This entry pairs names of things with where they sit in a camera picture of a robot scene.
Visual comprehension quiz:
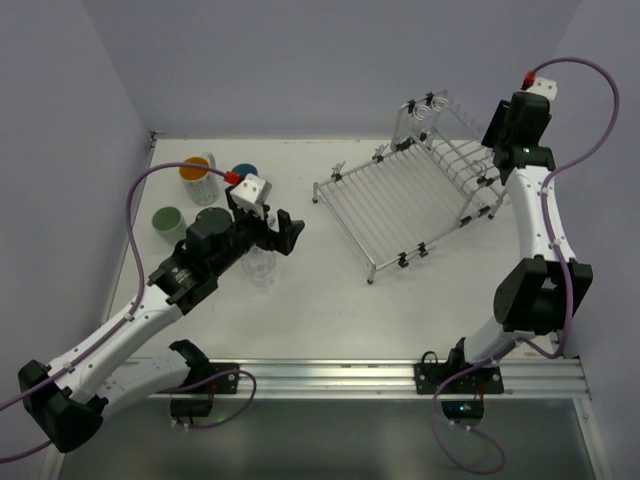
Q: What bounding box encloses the clear glass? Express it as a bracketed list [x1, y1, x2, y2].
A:
[241, 247, 276, 289]

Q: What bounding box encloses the light blue plastic cup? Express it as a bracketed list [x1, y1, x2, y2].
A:
[232, 163, 259, 178]

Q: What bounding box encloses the white patterned ceramic mug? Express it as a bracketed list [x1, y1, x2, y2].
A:
[179, 152, 220, 206]

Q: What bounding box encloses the light green plastic cup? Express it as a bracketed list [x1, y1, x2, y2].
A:
[151, 206, 187, 247]

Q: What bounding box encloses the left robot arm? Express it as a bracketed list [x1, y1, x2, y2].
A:
[18, 207, 305, 453]

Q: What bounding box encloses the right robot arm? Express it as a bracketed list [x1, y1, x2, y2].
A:
[447, 91, 593, 373]

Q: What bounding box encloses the left black controller box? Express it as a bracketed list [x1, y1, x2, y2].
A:
[169, 398, 213, 425]

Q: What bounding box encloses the black controller box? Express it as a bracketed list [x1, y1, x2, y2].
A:
[169, 398, 213, 425]
[441, 395, 485, 427]

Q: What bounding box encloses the right black controller box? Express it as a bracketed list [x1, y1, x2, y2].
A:
[441, 395, 485, 427]

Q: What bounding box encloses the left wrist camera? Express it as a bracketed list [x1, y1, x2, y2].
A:
[230, 174, 272, 216]

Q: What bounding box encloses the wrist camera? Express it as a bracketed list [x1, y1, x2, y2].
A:
[230, 174, 272, 216]
[521, 71, 558, 103]

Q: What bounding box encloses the metal wire dish rack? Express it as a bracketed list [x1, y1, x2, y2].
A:
[312, 90, 506, 284]

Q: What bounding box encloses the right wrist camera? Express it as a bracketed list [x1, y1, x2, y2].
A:
[521, 71, 558, 103]

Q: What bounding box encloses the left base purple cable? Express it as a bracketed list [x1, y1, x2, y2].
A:
[164, 369, 259, 431]

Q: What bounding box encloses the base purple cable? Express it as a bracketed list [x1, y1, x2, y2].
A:
[428, 339, 521, 476]
[164, 369, 259, 431]

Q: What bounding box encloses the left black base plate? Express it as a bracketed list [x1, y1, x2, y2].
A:
[196, 362, 240, 396]

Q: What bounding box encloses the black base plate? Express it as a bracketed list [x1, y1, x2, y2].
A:
[413, 348, 505, 395]
[196, 362, 240, 396]

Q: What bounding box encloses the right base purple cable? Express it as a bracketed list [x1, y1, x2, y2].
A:
[428, 339, 521, 476]

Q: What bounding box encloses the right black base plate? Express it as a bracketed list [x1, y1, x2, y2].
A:
[413, 348, 505, 395]

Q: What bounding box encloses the aluminium mounting rail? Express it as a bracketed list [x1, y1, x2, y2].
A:
[69, 353, 591, 401]

